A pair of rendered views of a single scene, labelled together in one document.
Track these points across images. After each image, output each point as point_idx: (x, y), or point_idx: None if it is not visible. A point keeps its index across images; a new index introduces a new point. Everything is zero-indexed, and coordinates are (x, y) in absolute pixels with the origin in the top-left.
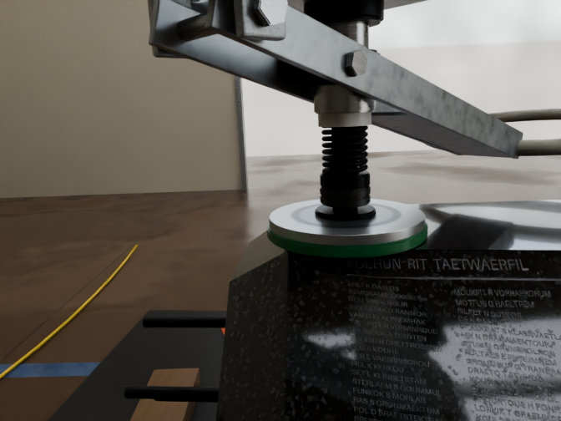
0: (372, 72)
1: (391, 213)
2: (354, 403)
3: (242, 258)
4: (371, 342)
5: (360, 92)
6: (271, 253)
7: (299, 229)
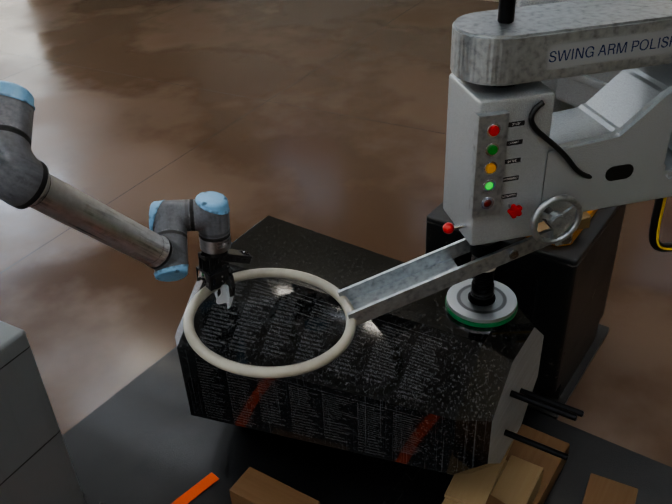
0: None
1: (463, 291)
2: None
3: (523, 343)
4: None
5: None
6: (516, 313)
7: (509, 290)
